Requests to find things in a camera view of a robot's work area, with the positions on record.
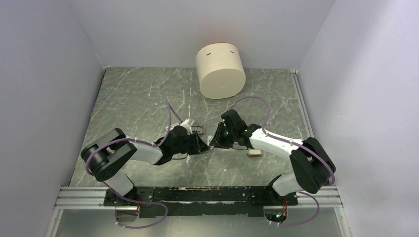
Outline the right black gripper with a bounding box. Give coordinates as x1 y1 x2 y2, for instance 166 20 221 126
209 121 236 149

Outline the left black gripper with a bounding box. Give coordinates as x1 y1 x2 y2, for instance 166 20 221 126
172 130 210 155

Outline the staple tray with staples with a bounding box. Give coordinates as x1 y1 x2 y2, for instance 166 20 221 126
191 125 205 135

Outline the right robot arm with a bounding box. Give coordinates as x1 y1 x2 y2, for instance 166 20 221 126
209 109 336 204

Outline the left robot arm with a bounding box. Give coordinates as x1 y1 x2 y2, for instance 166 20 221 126
80 125 210 205

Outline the small beige stapler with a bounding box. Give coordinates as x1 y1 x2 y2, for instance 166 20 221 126
247 149 262 158

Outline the cream cylindrical container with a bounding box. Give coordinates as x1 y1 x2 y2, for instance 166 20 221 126
195 42 246 99

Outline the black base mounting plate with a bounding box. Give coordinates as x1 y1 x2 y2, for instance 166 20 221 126
103 186 298 218

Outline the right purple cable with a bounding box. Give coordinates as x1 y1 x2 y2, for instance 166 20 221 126
227 95 336 227

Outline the aluminium rail frame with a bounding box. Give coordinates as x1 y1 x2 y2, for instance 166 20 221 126
46 186 352 237

